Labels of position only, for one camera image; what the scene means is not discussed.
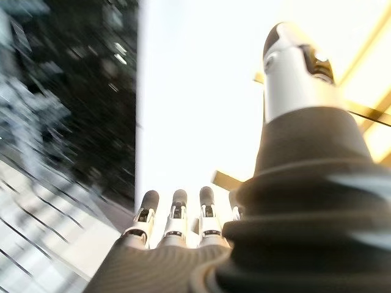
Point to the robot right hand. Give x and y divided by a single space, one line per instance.
305 229

